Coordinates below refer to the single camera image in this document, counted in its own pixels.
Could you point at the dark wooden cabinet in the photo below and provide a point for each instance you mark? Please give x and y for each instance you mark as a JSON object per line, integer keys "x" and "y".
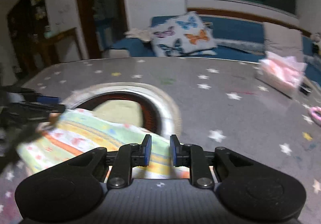
{"x": 30, "y": 30}

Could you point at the pastel striped garment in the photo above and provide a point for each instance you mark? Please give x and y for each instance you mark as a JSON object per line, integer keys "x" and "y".
{"x": 100, "y": 136}

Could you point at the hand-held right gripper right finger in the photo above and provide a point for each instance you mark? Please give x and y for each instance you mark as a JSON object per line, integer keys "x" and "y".
{"x": 173, "y": 150}

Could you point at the grey sofa cushion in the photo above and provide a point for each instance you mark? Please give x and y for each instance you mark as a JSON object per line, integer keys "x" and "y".
{"x": 282, "y": 39}

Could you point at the butterfly print pillow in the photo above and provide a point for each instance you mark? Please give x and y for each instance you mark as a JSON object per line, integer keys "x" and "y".
{"x": 185, "y": 34}

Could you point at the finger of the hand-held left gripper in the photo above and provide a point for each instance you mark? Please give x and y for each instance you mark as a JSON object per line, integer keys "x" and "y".
{"x": 46, "y": 103}
{"x": 37, "y": 131}

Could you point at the small black object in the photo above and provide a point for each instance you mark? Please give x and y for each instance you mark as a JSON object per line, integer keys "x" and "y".
{"x": 306, "y": 88}

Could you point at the blue sofa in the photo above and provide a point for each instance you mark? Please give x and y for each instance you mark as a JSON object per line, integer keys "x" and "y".
{"x": 235, "y": 30}

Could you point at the grey star-print tablecloth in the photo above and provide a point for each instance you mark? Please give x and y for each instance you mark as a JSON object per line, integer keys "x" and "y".
{"x": 225, "y": 118}

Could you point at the white crumpled cloth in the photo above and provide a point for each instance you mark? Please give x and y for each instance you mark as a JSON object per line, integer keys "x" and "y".
{"x": 139, "y": 33}

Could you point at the pink tissue pack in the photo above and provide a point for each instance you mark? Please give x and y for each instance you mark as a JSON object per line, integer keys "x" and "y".
{"x": 282, "y": 73}

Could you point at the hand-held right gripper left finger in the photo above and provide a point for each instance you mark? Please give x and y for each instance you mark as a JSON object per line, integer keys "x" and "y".
{"x": 147, "y": 150}

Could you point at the wooden door frame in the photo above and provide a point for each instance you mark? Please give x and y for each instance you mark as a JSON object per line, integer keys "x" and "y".
{"x": 87, "y": 10}

